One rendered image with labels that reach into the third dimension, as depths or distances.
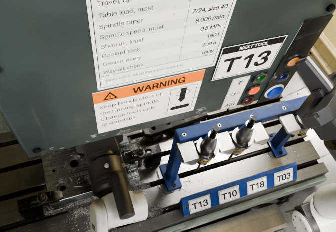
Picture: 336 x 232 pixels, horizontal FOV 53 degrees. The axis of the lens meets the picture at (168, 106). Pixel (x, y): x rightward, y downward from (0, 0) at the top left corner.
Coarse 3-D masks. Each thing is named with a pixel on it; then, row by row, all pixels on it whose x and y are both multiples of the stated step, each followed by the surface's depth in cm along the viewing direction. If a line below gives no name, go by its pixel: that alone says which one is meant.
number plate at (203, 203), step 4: (204, 196) 113; (208, 196) 113; (192, 200) 112; (196, 200) 112; (200, 200) 113; (204, 200) 113; (208, 200) 114; (192, 204) 112; (196, 204) 112; (200, 204) 113; (204, 204) 114; (208, 204) 114; (192, 208) 112; (196, 208) 113; (200, 208) 113; (204, 208) 114; (192, 212) 113
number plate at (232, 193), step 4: (228, 188) 115; (232, 188) 115; (236, 188) 116; (220, 192) 114; (224, 192) 115; (228, 192) 115; (232, 192) 116; (236, 192) 116; (220, 196) 115; (224, 196) 115; (228, 196) 116; (232, 196) 116; (236, 196) 117; (220, 200) 115; (224, 200) 116; (228, 200) 116
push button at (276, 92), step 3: (276, 87) 57; (279, 87) 57; (282, 87) 58; (270, 90) 57; (273, 90) 57; (276, 90) 57; (279, 90) 57; (282, 90) 58; (267, 93) 58; (270, 93) 57; (273, 93) 58; (276, 93) 58; (279, 93) 58; (267, 96) 58; (270, 96) 58; (273, 96) 58; (276, 96) 59
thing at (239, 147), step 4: (236, 128) 97; (232, 132) 96; (232, 136) 95; (252, 136) 96; (232, 140) 96; (236, 140) 95; (252, 140) 95; (236, 144) 95; (240, 144) 94; (244, 144) 95; (248, 144) 94; (236, 148) 96; (240, 148) 95
